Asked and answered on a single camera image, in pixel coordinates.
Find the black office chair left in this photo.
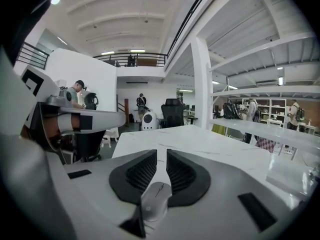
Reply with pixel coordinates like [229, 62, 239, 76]
[61, 92, 107, 164]

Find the black backpack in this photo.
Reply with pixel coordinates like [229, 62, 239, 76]
[223, 99, 241, 120]

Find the black mesh office chair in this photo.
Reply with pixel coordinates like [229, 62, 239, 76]
[159, 98, 187, 129]

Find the grey gripper-mounted camera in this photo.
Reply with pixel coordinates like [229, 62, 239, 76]
[46, 88, 74, 108]

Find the white storage shelf unit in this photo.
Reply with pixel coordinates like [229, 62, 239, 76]
[241, 97, 288, 128]

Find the white ornate chair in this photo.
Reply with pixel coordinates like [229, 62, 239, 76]
[100, 128, 119, 149]

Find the white shelf rack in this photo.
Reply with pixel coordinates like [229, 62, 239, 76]
[209, 82, 320, 160]

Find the yellow-green chair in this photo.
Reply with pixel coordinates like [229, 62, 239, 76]
[211, 123, 227, 137]

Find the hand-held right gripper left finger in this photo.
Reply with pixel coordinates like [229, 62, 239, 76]
[63, 149, 159, 240]

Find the white pillar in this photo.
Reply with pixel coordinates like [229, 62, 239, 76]
[190, 36, 214, 131]

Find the brown wooden stair post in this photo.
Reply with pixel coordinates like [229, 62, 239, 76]
[123, 98, 130, 128]

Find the grey computer mouse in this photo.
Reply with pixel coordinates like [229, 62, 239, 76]
[139, 181, 174, 223]

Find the black balcony railing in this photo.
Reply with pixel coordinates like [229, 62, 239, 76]
[16, 0, 216, 70]

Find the person's left hand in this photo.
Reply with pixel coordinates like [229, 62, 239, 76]
[41, 113, 81, 151]

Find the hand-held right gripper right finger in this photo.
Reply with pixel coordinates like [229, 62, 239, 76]
[165, 148, 301, 240]

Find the white rounded robot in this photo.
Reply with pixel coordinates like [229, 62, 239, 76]
[140, 110, 159, 131]

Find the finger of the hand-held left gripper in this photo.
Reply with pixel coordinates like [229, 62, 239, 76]
[58, 106, 127, 135]

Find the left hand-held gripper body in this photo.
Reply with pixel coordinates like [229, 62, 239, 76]
[19, 64, 64, 153]

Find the checkered chair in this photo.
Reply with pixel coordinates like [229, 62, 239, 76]
[254, 135, 277, 153]

